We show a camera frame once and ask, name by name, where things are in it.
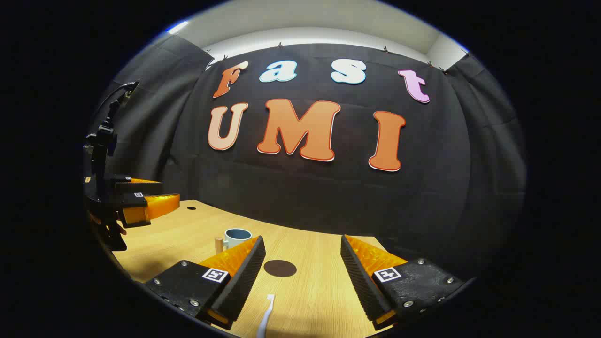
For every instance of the white toothbrush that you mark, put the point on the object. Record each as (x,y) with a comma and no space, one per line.
(266,317)

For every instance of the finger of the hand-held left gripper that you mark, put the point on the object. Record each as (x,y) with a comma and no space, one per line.
(131,201)
(141,187)

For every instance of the wooden desktop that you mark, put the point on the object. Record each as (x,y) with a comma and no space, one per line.
(310,300)

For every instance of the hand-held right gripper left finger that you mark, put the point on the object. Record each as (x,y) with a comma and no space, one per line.
(244,277)

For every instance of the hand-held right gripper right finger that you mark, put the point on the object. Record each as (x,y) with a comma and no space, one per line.
(361,281)

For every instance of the light blue cup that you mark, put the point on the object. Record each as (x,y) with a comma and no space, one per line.
(237,238)

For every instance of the ceiling light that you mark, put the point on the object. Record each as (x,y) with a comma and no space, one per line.
(178,26)

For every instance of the dark round coaster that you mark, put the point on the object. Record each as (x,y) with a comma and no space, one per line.
(280,268)

